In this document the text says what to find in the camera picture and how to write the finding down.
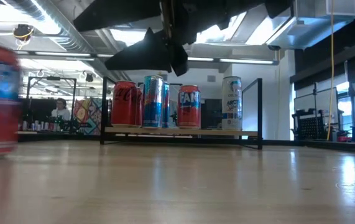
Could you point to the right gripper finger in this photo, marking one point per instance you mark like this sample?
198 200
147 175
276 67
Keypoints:
149 56
118 14

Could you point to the red soda can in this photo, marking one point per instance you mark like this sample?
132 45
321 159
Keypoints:
139 109

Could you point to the red Coca-Cola can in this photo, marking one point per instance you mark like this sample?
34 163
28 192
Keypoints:
122 105

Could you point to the white Celsius can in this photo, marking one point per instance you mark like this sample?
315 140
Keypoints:
231 105

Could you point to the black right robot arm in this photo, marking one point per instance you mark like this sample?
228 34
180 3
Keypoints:
276 7

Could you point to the small black green-lit device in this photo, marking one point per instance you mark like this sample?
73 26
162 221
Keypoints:
174 117

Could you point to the long linear ceiling light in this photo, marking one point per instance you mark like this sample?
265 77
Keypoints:
62 53

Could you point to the black cabinet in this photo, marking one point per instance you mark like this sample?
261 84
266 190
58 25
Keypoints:
211 115

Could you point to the colourful patchwork panel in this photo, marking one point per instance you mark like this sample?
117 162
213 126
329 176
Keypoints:
87 116

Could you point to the person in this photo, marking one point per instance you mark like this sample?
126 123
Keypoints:
61 113

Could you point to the background work table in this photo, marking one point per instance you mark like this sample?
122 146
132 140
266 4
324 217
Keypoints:
40 132

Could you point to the black tripod stand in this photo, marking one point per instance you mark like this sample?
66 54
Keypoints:
315 99

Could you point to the black perforated rack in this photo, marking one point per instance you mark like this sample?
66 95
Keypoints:
312 127

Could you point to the small red container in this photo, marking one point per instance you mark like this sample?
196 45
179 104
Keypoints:
344 138

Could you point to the black metal shelf frame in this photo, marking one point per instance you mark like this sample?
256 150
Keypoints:
103 118

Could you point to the black background rig frame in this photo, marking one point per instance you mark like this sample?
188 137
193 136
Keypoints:
51 78

